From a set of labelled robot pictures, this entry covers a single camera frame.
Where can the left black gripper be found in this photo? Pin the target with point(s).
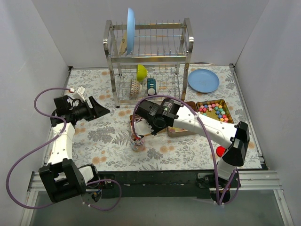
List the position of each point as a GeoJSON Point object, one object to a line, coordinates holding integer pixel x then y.
{"type": "Point", "coordinates": [91, 109]}

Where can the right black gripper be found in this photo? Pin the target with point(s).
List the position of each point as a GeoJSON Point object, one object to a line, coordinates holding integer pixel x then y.
{"type": "Point", "coordinates": [143, 109]}

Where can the popsicle candy tin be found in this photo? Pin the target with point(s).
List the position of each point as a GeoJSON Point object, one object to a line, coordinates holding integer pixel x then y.
{"type": "Point", "coordinates": [176, 132]}

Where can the clear glass jar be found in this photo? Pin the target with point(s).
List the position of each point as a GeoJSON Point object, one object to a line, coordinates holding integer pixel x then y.
{"type": "Point", "coordinates": [137, 143]}

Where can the steel dish rack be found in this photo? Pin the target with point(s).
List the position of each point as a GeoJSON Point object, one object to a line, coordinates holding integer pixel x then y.
{"type": "Point", "coordinates": [164, 48]}

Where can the star candy tin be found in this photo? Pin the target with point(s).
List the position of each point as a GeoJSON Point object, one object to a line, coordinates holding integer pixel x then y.
{"type": "Point", "coordinates": [215, 109]}

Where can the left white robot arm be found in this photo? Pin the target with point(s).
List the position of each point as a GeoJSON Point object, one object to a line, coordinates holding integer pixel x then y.
{"type": "Point", "coordinates": [61, 178]}

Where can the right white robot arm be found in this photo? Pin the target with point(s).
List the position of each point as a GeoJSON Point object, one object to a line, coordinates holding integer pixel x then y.
{"type": "Point", "coordinates": [173, 112]}

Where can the patterned bowl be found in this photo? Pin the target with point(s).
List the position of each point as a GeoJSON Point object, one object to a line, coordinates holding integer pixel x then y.
{"type": "Point", "coordinates": [135, 88]}

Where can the teal white mug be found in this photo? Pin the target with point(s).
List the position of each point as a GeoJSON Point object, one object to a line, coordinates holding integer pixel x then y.
{"type": "Point", "coordinates": [152, 87]}

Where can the yellow-green bowl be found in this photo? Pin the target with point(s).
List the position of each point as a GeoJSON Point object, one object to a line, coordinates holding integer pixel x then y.
{"type": "Point", "coordinates": [141, 73]}

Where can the small blue plate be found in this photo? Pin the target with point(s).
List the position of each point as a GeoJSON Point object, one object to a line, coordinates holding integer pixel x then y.
{"type": "Point", "coordinates": [203, 81]}

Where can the red jar lid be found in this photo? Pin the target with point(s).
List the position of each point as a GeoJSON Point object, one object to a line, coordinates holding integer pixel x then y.
{"type": "Point", "coordinates": [220, 151]}

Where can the beige plate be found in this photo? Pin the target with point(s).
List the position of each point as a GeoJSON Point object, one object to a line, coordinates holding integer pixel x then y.
{"type": "Point", "coordinates": [123, 45]}

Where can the large blue plate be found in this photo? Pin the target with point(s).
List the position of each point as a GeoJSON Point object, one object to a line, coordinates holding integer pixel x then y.
{"type": "Point", "coordinates": [130, 31]}

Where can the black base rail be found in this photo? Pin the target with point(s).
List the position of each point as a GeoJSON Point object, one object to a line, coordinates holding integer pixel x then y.
{"type": "Point", "coordinates": [168, 183]}

